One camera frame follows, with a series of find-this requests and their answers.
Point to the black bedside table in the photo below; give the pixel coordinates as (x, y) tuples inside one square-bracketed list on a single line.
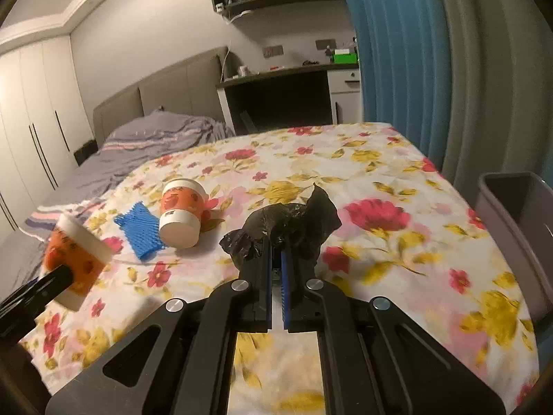
[(85, 152)]

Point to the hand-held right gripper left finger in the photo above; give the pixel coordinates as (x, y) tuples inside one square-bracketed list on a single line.
[(270, 294)]

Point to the white wardrobe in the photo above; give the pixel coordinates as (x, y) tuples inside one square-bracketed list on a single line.
[(26, 108)]

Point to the grey plastic bin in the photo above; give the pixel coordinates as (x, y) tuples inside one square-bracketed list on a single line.
[(518, 233)]

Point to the floral bed sheet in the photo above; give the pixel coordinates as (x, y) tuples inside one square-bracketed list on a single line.
[(389, 168)]

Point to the beige padded headboard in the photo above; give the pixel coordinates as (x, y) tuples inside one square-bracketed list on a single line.
[(173, 82)]

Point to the dark top desk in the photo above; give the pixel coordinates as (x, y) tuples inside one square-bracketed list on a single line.
[(281, 71)]

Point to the white drawer cabinet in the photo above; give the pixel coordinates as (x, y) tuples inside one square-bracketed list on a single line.
[(345, 95)]

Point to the black plastic bag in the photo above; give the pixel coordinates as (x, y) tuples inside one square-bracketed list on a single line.
[(285, 224)]

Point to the orange paper cup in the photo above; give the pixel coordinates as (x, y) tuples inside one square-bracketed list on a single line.
[(73, 259), (181, 207)]

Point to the grey striped blanket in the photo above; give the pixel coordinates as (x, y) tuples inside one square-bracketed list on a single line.
[(151, 138)]

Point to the green box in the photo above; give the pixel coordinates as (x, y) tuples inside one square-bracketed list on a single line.
[(345, 57)]

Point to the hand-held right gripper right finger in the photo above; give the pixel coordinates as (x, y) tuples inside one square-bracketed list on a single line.
[(285, 294)]

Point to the blue and grey curtain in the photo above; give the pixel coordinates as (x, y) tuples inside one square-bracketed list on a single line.
[(397, 52)]

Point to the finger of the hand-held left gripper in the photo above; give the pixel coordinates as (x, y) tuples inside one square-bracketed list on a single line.
[(39, 287)]

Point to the grey wall socket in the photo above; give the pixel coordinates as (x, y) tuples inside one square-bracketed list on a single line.
[(273, 51), (325, 44)]

